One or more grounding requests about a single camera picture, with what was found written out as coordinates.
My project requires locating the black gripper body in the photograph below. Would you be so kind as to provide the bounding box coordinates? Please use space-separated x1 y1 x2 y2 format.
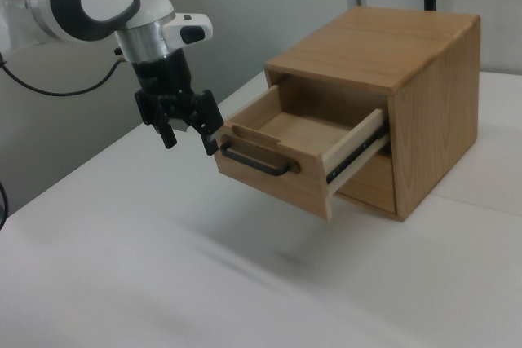
130 49 201 133

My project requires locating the black metal drawer handle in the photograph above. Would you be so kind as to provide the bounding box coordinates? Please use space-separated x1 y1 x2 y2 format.
219 140 291 177

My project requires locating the wooden drawer with black handle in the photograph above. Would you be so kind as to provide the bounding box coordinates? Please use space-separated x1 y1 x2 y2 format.
214 78 391 221

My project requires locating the black metal drawer slide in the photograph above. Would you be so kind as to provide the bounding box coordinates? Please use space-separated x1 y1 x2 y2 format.
325 127 389 184

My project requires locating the wooden two-drawer cabinet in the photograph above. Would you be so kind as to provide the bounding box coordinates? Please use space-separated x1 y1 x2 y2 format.
263 5 481 222

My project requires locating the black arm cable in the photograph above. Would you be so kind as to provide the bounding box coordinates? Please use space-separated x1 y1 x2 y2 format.
0 51 126 97

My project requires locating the thin black cable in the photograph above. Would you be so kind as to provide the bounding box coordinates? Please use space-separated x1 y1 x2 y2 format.
0 182 10 231

